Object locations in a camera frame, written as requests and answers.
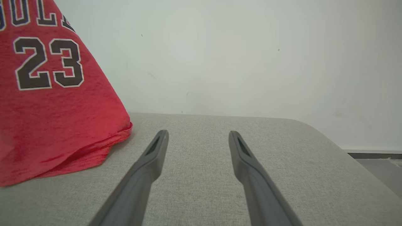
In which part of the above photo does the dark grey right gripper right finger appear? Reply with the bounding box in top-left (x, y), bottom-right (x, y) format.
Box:
top-left (228, 131), bottom-right (303, 226)

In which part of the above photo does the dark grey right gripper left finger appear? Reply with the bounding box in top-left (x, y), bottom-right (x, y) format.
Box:
top-left (88, 130), bottom-right (169, 226)

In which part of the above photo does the red jersey with number 23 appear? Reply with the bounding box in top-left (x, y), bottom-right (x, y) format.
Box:
top-left (0, 0), bottom-right (133, 187)

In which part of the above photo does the white wall baseboard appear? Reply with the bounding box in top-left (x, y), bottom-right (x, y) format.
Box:
top-left (342, 146), bottom-right (402, 159)

